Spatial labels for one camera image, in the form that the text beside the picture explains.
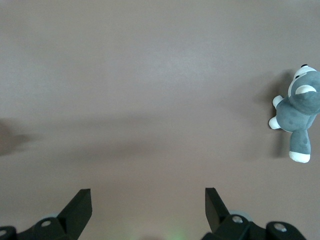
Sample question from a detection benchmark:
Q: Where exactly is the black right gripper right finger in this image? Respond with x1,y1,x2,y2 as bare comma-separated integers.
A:
201,187,309,240

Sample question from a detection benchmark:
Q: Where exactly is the brown table mat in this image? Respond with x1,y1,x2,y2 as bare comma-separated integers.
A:
0,0,320,240

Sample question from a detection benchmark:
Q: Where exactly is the grey white plush husky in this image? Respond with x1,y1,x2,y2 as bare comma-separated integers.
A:
268,64,320,165

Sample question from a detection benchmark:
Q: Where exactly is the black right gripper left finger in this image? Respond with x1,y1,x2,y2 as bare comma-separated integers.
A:
0,188,94,240

